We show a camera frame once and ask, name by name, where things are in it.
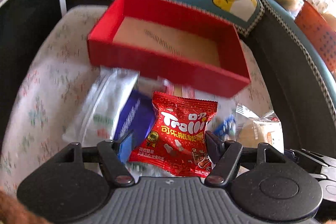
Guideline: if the white long snack packet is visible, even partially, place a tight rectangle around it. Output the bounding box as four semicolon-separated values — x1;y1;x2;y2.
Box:
62;67;139;147

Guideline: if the red Trolli candy bag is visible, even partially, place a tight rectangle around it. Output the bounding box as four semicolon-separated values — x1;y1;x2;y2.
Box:
128;92;218;178

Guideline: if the round bun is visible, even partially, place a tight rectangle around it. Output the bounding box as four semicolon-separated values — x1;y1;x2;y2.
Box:
235;104;284;153

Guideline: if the pink pastry packet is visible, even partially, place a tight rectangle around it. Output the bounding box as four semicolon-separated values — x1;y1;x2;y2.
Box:
158;77;195;98

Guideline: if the blue snack packet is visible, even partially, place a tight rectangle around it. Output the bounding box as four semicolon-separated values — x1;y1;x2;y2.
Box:
213;115;236;141

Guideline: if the red cardboard box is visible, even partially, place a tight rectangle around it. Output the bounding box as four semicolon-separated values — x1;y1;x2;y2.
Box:
87;0;251;98

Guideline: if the orange plastic basket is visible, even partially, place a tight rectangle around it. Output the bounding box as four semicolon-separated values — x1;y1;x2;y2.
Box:
294;0;335;72

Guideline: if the floral tablecloth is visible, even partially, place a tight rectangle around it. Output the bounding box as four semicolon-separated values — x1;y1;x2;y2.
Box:
0;4;287;196

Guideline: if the purple wafer biscuit packet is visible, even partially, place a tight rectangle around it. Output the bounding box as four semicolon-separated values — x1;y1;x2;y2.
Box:
113;90;155;151

